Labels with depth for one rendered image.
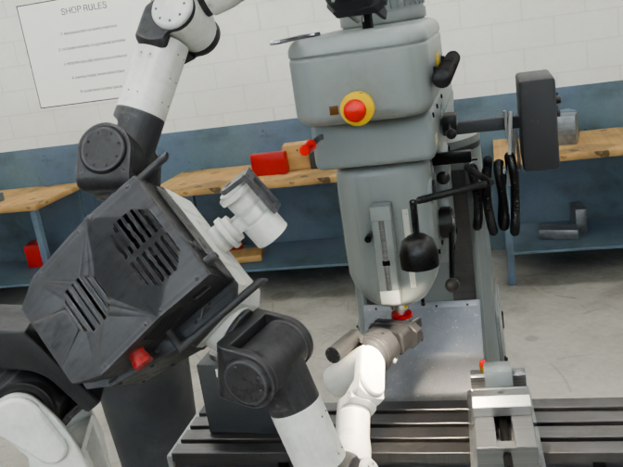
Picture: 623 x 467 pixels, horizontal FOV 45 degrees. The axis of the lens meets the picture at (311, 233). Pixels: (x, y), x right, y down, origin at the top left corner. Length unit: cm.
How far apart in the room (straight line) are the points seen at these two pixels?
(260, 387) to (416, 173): 58
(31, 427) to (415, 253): 72
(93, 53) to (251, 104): 139
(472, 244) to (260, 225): 87
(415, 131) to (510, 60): 434
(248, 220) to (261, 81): 477
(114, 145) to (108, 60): 520
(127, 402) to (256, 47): 335
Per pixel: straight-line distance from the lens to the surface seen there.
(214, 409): 191
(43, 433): 137
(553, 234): 545
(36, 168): 701
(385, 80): 136
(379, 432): 183
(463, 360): 207
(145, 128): 136
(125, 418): 356
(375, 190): 153
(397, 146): 147
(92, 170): 132
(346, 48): 137
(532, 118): 179
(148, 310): 113
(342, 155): 149
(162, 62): 138
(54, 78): 676
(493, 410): 171
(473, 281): 206
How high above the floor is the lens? 192
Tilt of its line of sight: 16 degrees down
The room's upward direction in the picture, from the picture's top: 9 degrees counter-clockwise
